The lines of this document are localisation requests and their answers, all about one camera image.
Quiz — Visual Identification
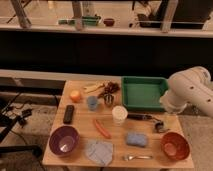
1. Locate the blue-grey towel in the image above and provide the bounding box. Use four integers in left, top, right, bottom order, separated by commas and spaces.
85, 140, 114, 166

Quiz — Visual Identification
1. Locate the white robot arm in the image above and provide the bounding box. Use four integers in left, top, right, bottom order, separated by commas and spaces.
159, 66, 213, 118

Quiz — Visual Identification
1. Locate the green plastic tray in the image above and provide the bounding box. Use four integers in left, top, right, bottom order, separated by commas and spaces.
121, 76, 168, 111

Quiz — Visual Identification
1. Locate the brown dried grapes bunch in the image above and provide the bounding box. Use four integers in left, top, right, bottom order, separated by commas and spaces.
98, 82, 120, 98

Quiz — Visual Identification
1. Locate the yellow banana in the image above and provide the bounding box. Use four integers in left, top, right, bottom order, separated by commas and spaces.
84, 83, 104, 93

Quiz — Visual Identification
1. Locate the blue plastic cup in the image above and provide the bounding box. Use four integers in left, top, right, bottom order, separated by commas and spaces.
87, 96, 98, 111

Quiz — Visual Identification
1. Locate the white paper cup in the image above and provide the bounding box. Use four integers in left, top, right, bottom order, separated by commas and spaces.
112, 106, 128, 125

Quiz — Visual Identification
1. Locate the orange fruit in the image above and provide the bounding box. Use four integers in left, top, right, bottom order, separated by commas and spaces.
70, 90, 81, 103

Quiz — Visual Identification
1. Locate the black remote control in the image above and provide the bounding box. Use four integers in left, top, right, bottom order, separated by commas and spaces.
63, 105, 74, 124

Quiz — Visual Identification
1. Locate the orange carrot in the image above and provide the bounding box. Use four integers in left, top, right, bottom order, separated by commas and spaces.
93, 119, 111, 139

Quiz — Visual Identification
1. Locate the blue sponge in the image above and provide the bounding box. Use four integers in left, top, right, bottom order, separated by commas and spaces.
126, 132, 148, 147

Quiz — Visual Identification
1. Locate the background red bowl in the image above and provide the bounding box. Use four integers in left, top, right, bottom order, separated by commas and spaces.
103, 18, 115, 27

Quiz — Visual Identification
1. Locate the small metal clip tool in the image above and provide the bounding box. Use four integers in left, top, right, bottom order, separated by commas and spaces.
155, 121, 168, 133

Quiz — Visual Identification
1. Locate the background green container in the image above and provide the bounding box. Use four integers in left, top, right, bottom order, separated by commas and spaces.
82, 16, 101, 26

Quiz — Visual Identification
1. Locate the purple bowl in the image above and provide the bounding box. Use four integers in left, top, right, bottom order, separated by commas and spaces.
49, 126, 80, 157

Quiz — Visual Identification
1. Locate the silver fork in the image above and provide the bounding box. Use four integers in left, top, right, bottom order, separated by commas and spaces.
122, 155, 153, 161

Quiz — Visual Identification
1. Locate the orange-red bowl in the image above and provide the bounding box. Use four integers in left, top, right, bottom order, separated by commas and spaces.
160, 132, 190, 161

